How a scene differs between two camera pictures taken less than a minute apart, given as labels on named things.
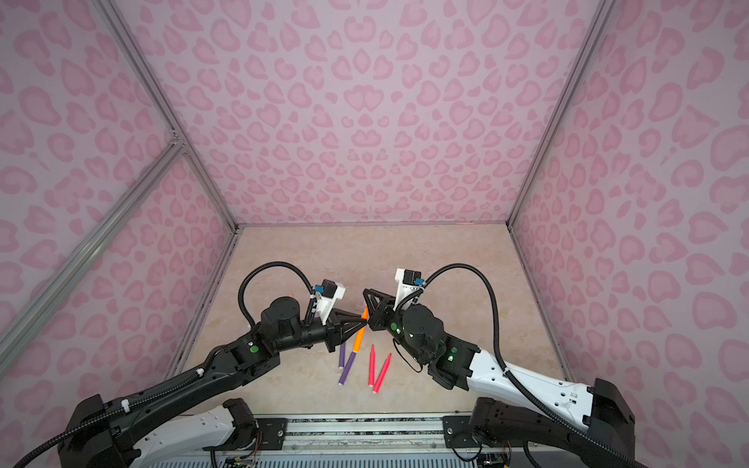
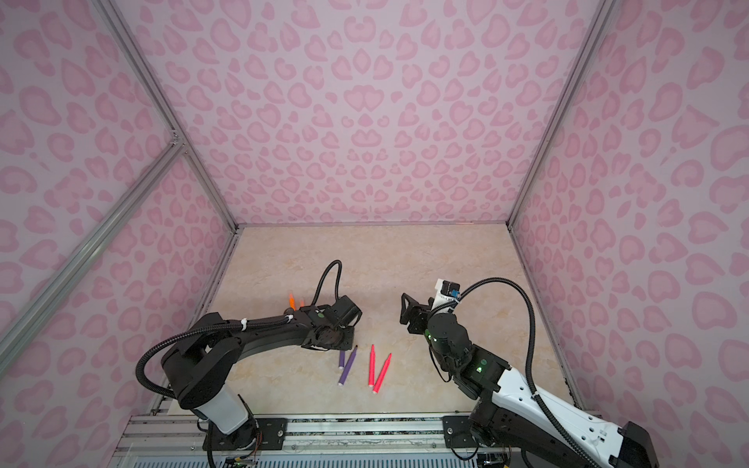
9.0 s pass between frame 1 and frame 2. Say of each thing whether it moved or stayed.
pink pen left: stayed
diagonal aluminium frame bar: stayed
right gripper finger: moved
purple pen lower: stayed
